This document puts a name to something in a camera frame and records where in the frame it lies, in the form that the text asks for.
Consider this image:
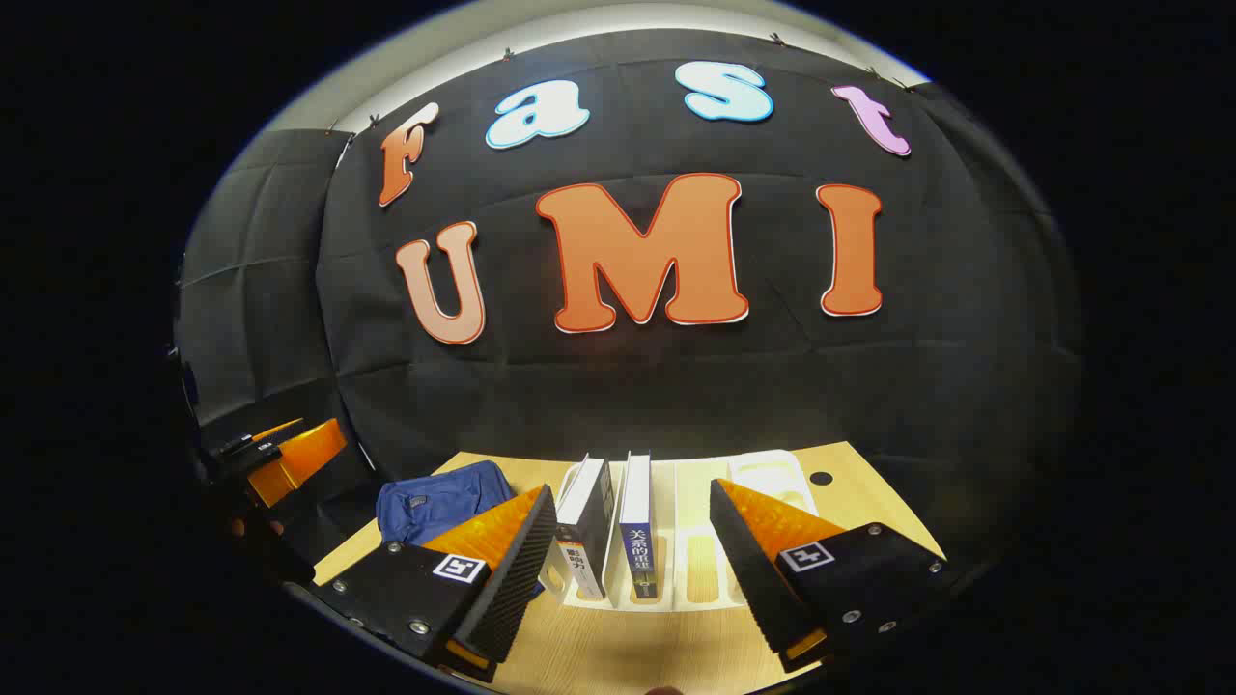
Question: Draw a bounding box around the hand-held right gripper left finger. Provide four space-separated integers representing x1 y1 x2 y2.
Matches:
314 485 559 684

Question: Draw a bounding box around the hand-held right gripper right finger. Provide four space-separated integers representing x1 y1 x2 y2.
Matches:
710 478 952 677

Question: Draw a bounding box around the white bookshelf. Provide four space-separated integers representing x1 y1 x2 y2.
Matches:
541 449 822 614

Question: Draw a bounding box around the grey and white book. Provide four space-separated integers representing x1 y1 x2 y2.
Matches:
553 456 616 601

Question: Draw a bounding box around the blue schoolbag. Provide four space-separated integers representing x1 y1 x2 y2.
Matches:
375 459 547 595

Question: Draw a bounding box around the dark blue book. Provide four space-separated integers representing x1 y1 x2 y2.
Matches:
618 451 656 604

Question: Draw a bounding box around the black backdrop cloth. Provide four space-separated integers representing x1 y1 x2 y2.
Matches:
174 29 1082 542

